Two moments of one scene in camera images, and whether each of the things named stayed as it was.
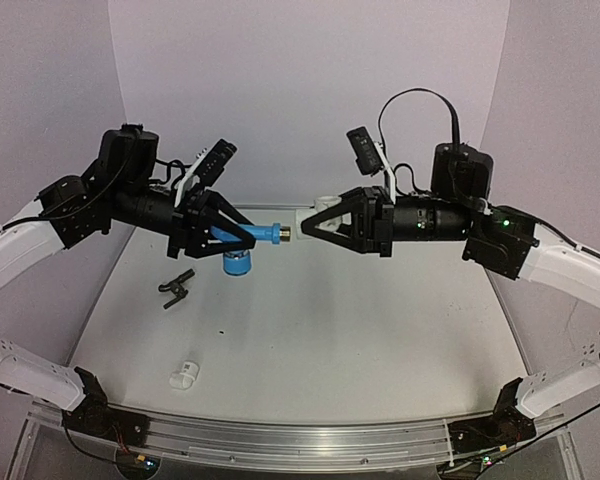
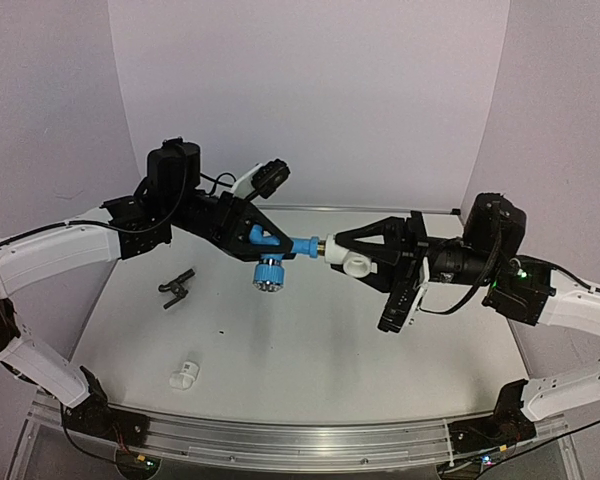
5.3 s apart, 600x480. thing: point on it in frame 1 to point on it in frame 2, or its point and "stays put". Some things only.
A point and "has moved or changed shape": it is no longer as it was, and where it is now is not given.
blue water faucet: x=238 y=263 has moved or changed shape
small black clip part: x=177 y=288 stays put
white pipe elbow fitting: x=332 y=224 to x=355 y=264
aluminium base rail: x=295 y=445 stays put
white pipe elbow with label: x=183 y=379 stays put
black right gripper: x=375 y=221 to x=415 y=245
